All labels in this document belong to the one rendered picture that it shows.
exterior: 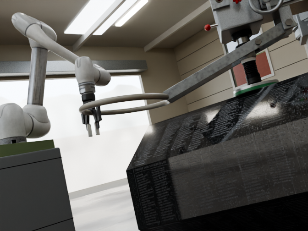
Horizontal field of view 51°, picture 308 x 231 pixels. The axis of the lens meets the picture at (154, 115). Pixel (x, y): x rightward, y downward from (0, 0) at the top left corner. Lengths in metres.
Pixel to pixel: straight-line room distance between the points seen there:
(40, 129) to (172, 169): 0.94
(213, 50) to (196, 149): 8.51
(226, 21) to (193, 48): 8.95
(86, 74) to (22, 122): 0.49
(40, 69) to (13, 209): 0.89
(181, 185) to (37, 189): 0.76
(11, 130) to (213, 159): 1.14
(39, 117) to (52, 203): 0.58
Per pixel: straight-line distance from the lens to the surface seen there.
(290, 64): 8.49
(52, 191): 1.88
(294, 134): 1.28
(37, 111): 2.16
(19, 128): 2.01
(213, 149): 1.45
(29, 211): 1.85
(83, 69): 1.82
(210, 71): 1.58
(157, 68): 10.50
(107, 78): 1.97
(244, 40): 1.65
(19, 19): 2.18
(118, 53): 9.89
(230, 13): 1.61
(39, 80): 2.21
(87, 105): 1.54
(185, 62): 10.80
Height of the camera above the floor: 0.64
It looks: 7 degrees up
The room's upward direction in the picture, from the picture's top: 13 degrees counter-clockwise
